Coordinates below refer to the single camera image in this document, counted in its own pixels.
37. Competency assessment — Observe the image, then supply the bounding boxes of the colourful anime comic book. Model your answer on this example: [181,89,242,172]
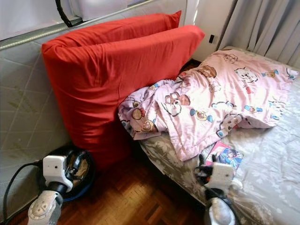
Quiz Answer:
[205,141,244,170]

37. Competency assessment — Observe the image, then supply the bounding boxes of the pink cartoon print blanket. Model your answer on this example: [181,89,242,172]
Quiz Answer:
[118,48,300,162]

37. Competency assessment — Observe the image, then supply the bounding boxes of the bed with grey floral sheet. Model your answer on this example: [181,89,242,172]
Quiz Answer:
[138,46,300,225]

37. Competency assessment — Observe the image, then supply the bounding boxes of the grey-green quilted mattress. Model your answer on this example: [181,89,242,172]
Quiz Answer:
[0,0,188,221]

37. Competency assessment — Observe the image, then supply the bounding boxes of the black round bin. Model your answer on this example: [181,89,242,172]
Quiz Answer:
[47,145,95,202]

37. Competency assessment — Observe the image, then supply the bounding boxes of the brown cardboard piece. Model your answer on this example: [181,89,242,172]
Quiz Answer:
[74,158,89,181]

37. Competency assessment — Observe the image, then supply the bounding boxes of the red fabric cushion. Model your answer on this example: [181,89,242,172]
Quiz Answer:
[47,10,182,46]
[41,25,206,170]

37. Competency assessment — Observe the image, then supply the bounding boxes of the grey pleated curtain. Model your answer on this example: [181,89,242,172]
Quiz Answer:
[219,0,300,66]

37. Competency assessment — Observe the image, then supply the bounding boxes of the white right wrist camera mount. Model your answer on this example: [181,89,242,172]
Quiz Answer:
[209,162,237,190]

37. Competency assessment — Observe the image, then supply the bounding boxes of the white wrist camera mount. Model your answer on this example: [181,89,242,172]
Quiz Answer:
[42,155,74,190]
[209,162,237,190]

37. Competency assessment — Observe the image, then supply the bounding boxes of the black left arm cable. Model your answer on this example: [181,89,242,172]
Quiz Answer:
[2,162,45,225]

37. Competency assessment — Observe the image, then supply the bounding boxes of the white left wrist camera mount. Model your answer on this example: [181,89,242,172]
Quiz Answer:
[42,155,74,190]

